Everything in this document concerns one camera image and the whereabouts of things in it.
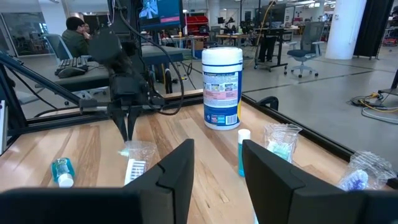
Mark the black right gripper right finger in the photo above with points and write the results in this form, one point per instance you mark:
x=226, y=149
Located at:
x=280, y=199

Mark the black computer mouse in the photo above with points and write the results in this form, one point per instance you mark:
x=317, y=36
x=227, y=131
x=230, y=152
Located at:
x=70, y=73

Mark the black table clamp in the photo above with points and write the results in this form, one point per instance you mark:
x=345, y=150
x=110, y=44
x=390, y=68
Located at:
x=268, y=99

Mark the blue toothbrush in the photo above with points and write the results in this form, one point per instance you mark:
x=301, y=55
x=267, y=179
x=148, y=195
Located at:
x=135, y=169

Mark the teal mouthwash bottle white cap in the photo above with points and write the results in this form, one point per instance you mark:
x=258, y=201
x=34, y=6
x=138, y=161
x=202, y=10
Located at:
x=62, y=169
x=244, y=137

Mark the black aluminium rig frame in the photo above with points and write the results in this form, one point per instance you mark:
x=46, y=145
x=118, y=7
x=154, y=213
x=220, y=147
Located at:
x=77, y=119

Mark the white disinfectant wipes canister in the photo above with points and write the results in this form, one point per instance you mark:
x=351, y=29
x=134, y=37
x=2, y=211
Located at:
x=222, y=93

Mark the dark grey desk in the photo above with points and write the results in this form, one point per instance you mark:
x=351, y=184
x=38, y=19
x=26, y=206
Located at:
x=90, y=76

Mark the computer monitor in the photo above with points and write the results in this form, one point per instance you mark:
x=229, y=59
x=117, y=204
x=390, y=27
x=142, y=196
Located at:
x=161, y=14

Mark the green toothbrush in wrapper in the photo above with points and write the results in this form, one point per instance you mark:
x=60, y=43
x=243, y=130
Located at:
x=280, y=149

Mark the white building column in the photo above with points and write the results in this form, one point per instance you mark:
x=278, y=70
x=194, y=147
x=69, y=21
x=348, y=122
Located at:
x=345, y=28

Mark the black keyboard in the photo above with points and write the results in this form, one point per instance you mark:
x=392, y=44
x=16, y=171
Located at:
x=71, y=63

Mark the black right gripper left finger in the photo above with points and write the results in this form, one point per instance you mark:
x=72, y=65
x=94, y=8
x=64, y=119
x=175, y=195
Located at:
x=161, y=199

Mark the purple toothbrush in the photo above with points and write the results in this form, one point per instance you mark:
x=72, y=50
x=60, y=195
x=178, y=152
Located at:
x=357, y=180

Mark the silver aluminium bar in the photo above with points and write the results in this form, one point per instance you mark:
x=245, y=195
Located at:
x=2, y=124

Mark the red shelf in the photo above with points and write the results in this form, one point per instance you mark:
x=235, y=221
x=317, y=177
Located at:
x=197, y=23

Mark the black curtain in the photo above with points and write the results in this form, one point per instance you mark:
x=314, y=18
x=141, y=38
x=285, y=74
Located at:
x=373, y=28

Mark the person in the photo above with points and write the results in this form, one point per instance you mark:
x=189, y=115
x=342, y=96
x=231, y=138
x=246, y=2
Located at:
x=267, y=49
x=74, y=43

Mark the grey office chair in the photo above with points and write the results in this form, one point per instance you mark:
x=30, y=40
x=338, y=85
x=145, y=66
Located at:
x=308, y=37
x=57, y=46

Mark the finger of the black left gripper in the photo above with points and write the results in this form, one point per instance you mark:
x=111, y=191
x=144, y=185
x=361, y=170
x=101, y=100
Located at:
x=121, y=119
x=133, y=118

